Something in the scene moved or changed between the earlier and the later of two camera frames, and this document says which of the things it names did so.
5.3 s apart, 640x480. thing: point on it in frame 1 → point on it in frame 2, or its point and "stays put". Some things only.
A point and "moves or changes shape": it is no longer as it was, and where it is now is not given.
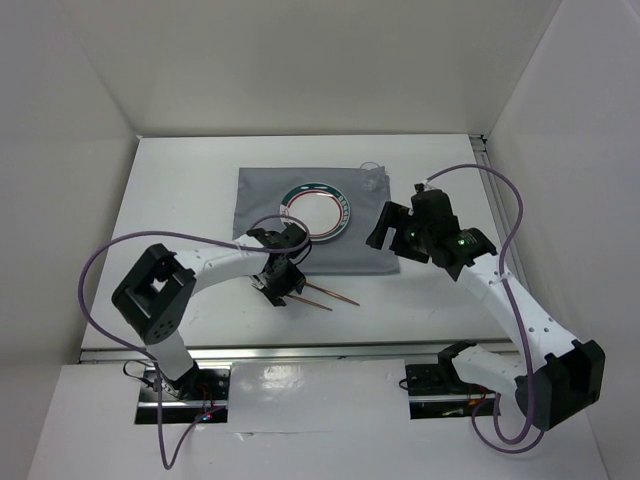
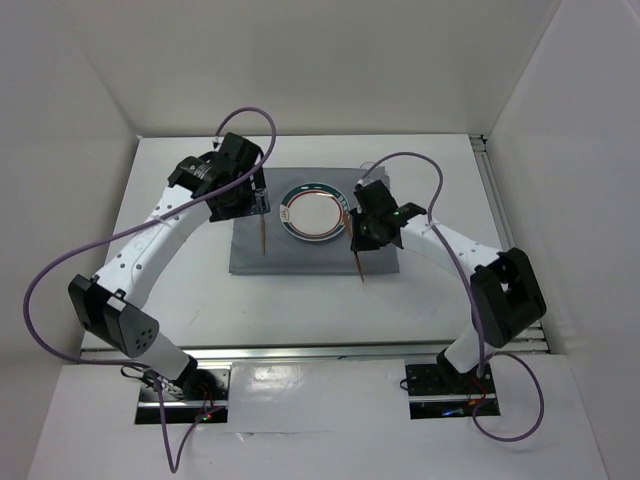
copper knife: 330,293 → 350,223
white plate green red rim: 321,208 stays put
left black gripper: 295,278 → 255,202
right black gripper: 392,215 → 359,242
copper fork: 308,301 moves or changes shape
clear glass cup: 374,178 stays put
